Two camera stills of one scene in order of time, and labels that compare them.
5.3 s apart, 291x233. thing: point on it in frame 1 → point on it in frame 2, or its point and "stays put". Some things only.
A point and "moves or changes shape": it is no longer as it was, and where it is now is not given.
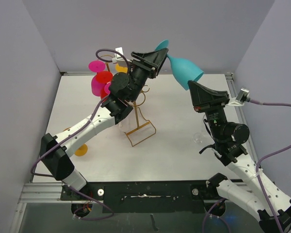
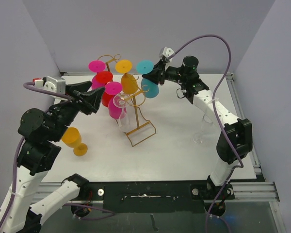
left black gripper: [153, 61] → [91, 99]
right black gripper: [203, 99] → [158, 74]
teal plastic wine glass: [183, 70] moves or changes shape
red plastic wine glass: [104, 77] stays put
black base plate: [173, 197] stays put
